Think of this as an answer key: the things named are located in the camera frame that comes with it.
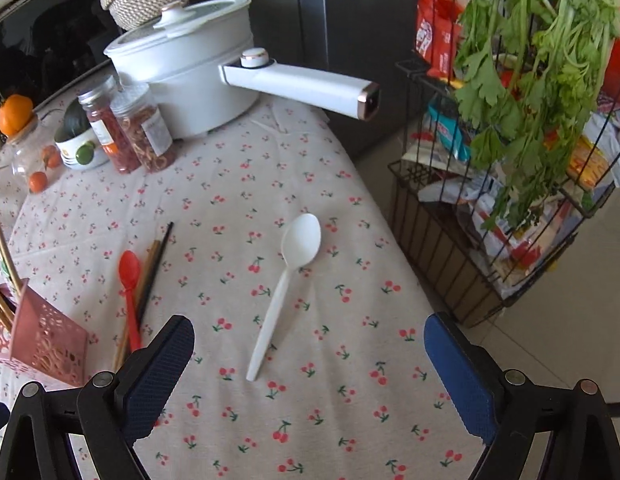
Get cherry print tablecloth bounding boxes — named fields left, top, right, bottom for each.
left=0, top=94, right=487, bottom=480

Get white pot lid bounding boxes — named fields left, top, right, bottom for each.
left=108, top=2, right=251, bottom=55

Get black chopstick with gold band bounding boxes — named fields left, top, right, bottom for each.
left=134, top=222, right=175, bottom=322

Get leafy green celery bunch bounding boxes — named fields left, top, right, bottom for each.
left=440, top=0, right=620, bottom=232

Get large orange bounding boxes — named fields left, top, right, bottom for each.
left=0, top=94, right=36, bottom=137

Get blue and white packet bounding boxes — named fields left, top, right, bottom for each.
left=422, top=97, right=474, bottom=162

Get black microwave oven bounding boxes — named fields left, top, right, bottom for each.
left=0, top=0, right=158, bottom=111

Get plastic jar of dried slices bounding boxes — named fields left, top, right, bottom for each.
left=110, top=83, right=179, bottom=174

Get red plastic spoon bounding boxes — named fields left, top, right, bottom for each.
left=118, top=250, right=143, bottom=354

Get dark green squash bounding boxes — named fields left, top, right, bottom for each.
left=54, top=97, right=94, bottom=142

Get black wire rack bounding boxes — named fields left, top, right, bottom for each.
left=388, top=0, right=620, bottom=329

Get red plastic bag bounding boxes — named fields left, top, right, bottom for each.
left=601, top=25, right=620, bottom=107

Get white plastic spoon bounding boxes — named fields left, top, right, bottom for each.
left=245, top=213, right=322, bottom=383

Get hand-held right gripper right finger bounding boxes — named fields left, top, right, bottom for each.
left=423, top=312, right=620, bottom=480

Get yellow packet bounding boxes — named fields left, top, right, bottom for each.
left=564, top=134, right=620, bottom=192

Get red snack packets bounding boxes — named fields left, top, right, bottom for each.
left=414, top=0, right=472, bottom=79

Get dark grey refrigerator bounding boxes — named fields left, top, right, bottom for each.
left=247, top=0, right=427, bottom=162

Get white electric pot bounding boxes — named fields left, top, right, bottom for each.
left=104, top=0, right=381, bottom=140

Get plastic jar of red fruit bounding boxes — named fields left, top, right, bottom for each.
left=78, top=74, right=141, bottom=175

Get clear glass jar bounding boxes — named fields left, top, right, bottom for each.
left=6, top=115, right=66, bottom=194

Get white ceramic pot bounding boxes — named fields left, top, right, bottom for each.
left=54, top=127, right=111, bottom=170

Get heap of assorted packets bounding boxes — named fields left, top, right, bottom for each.
left=404, top=149, right=607, bottom=287

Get pink perforated utensil holder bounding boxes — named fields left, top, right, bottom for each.
left=0, top=279, right=90, bottom=387

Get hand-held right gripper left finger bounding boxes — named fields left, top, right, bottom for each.
left=0, top=314, right=195, bottom=480

